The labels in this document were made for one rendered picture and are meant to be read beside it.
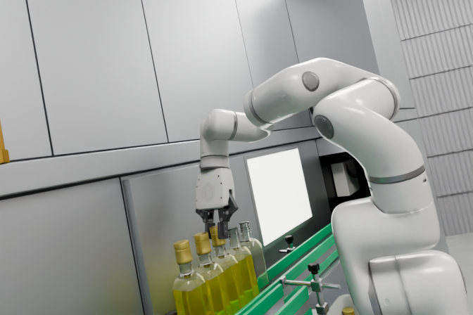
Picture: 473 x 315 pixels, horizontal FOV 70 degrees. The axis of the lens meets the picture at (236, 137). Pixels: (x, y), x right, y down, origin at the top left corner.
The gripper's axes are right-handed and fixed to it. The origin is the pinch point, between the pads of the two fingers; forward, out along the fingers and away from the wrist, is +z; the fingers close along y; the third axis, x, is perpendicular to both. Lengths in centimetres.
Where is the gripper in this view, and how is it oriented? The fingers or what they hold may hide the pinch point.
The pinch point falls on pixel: (216, 230)
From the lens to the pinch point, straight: 86.4
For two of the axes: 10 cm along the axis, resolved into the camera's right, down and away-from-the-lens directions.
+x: 6.2, 1.8, 7.6
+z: 0.4, 9.7, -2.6
